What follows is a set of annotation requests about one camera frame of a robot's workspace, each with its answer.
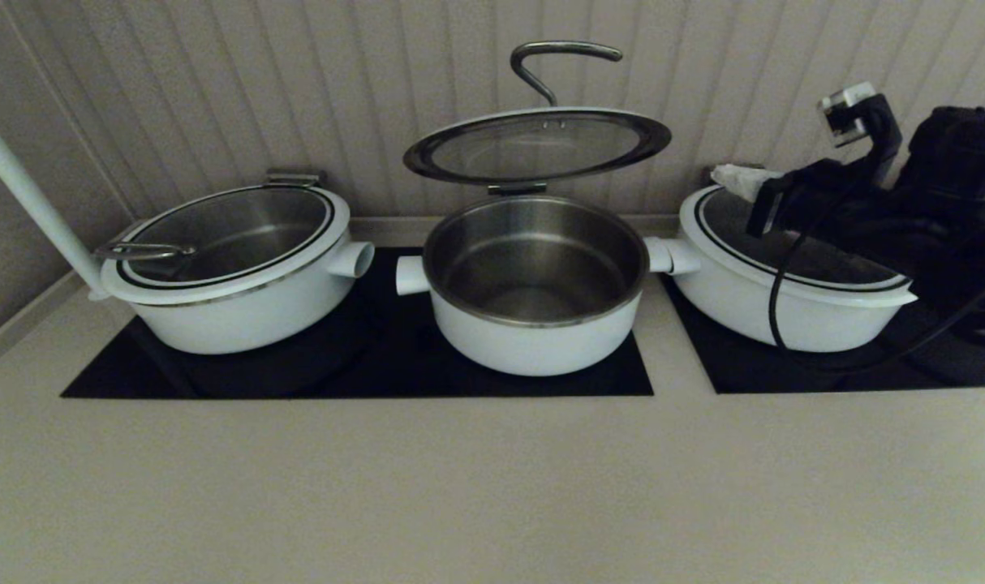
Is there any glass lid with white rim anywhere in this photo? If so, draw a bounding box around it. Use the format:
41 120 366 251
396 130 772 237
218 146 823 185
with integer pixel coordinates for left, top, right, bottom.
93 185 352 307
677 182 919 307
402 41 673 189

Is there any black glass cooktop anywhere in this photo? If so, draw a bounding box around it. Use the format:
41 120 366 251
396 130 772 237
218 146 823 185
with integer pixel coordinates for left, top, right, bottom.
661 276 985 395
61 247 654 398

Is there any white pole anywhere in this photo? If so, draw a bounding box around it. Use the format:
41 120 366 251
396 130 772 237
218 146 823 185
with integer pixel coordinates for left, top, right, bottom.
0 97 112 301

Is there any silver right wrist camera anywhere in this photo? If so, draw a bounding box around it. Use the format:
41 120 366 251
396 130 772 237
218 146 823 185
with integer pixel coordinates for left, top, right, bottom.
817 81 879 147

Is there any black cable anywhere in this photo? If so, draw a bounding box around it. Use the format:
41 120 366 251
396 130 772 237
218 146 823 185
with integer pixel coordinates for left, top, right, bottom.
767 174 985 374

